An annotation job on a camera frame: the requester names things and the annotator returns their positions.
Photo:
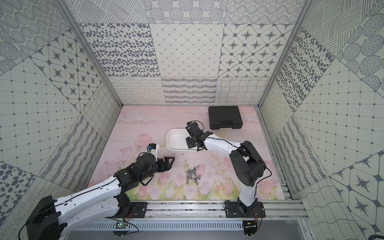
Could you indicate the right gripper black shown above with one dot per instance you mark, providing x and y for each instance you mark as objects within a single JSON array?
[{"x": 189, "y": 145}]

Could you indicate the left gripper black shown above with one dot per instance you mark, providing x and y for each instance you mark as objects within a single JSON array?
[{"x": 162, "y": 164}]

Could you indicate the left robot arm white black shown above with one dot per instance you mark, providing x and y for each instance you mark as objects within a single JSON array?
[{"x": 54, "y": 218}]

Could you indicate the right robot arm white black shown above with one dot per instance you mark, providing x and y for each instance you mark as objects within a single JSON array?
[{"x": 246, "y": 161}]

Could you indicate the white plastic storage box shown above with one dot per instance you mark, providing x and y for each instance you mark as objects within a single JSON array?
[{"x": 176, "y": 141}]

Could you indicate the black plastic tool case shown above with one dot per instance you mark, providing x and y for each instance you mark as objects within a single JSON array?
[{"x": 225, "y": 117}]

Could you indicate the left circuit board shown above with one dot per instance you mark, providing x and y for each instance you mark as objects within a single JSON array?
[{"x": 121, "y": 225}]

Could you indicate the circuit board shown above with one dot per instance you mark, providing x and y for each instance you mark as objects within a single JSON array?
[
  {"x": 250, "y": 228},
  {"x": 121, "y": 225}
]

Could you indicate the right circuit board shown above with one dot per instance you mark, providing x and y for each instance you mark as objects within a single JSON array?
[{"x": 250, "y": 228}]

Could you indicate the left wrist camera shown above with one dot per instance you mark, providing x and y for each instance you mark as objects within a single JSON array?
[{"x": 153, "y": 149}]

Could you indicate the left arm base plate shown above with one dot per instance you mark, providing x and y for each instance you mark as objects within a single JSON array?
[{"x": 137, "y": 210}]

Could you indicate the aluminium rail frame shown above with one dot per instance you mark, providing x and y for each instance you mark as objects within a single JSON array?
[{"x": 214, "y": 210}]

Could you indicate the white vented cable duct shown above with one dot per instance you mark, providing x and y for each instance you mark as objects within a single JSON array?
[{"x": 209, "y": 225}]

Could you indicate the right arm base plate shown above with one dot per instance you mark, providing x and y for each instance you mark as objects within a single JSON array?
[{"x": 239, "y": 210}]

